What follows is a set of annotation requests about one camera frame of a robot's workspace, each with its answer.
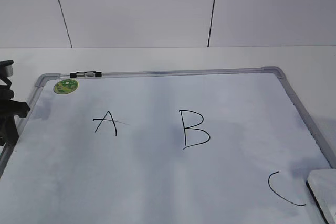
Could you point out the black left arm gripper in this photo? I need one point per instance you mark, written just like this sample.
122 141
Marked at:
9 109

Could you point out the white whiteboard eraser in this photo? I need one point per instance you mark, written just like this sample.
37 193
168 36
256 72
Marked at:
321 184

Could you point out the green round magnet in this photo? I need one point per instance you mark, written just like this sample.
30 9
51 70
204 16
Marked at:
66 86

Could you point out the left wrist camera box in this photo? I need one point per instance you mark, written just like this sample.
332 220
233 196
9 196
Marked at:
6 68

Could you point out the white board with aluminium frame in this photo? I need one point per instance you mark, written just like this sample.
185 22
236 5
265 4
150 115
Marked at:
209 146

